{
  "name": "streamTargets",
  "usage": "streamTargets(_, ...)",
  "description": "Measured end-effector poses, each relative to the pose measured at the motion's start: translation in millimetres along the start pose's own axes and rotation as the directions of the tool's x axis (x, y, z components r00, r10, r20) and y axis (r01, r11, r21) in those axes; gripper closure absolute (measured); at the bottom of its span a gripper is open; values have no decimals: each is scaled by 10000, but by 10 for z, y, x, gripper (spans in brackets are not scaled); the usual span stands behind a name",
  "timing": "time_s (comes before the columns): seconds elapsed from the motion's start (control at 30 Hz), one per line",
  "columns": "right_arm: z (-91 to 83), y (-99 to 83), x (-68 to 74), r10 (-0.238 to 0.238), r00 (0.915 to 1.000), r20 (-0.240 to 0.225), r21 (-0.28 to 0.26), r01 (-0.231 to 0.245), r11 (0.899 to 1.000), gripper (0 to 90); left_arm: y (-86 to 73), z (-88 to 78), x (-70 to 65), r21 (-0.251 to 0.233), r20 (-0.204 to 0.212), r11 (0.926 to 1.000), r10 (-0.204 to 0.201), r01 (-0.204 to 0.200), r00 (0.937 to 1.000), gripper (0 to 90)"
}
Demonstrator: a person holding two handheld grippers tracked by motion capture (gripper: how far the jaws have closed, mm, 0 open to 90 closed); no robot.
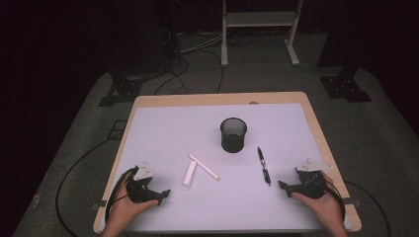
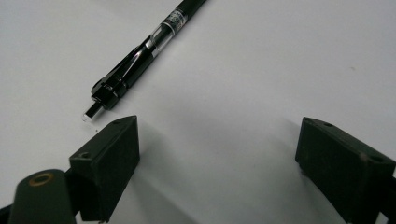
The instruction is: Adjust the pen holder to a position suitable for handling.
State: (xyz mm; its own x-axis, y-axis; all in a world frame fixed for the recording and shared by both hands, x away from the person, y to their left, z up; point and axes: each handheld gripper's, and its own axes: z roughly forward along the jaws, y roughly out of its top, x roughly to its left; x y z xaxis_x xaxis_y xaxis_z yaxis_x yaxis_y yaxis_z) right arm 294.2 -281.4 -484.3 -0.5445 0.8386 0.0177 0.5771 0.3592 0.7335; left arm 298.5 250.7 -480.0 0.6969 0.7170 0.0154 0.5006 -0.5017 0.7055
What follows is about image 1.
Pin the white table mat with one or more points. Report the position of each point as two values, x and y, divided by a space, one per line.
197 131

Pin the person's left hand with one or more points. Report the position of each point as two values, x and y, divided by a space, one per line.
123 210

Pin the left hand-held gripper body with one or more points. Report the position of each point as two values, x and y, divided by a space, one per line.
140 191

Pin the white metal stand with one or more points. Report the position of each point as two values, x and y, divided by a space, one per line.
260 19

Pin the white pen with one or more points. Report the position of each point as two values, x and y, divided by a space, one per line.
204 167

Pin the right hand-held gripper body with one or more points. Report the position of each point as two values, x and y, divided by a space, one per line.
311 187

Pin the black mesh pen holder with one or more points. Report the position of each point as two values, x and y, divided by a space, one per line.
233 144

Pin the grey tape strip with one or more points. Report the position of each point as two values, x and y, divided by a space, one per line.
354 202
99 205

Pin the black pen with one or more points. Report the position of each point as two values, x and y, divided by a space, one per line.
263 164

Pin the brown round table grommet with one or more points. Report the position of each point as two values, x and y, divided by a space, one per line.
253 102

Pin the person's right hand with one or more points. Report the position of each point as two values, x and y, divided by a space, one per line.
329 210

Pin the black floor stand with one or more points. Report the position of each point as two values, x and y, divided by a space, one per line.
344 88
122 90

